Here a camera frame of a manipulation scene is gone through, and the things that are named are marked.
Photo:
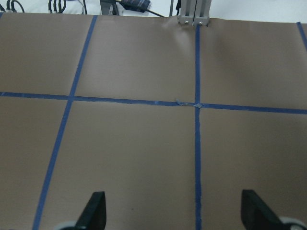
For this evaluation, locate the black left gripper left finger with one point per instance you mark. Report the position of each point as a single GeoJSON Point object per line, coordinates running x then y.
{"type": "Point", "coordinates": [93, 216]}

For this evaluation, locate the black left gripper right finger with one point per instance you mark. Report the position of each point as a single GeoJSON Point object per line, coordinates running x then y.
{"type": "Point", "coordinates": [256, 214]}

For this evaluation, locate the blue checkered pouch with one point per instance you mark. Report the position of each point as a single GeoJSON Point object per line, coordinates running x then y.
{"type": "Point", "coordinates": [136, 5]}

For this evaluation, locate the aluminium frame post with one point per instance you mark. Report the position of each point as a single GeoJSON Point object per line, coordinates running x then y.
{"type": "Point", "coordinates": [193, 12]}

